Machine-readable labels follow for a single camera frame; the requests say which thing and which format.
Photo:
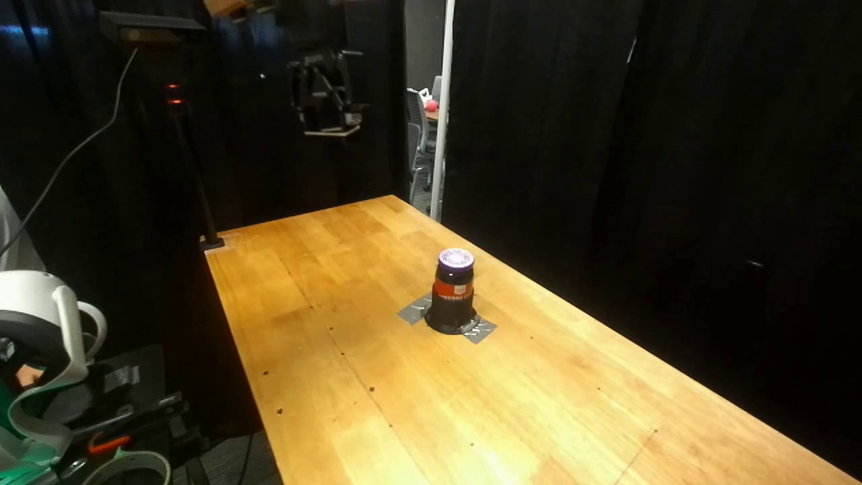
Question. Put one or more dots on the grey duct tape piece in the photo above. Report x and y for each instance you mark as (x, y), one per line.
(477, 331)
(415, 310)

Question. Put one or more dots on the dark cup with orange band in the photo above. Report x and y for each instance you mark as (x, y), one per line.
(452, 297)

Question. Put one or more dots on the green plastic object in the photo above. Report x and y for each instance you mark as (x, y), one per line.
(16, 448)

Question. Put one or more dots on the black curtain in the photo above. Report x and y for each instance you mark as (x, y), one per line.
(683, 180)

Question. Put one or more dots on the black background device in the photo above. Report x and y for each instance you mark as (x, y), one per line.
(326, 95)

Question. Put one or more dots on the white headset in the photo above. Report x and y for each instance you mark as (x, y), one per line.
(42, 314)

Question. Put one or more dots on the black box with tape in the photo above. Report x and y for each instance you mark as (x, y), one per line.
(124, 382)

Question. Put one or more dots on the black tripod stand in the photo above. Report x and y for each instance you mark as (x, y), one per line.
(190, 162)

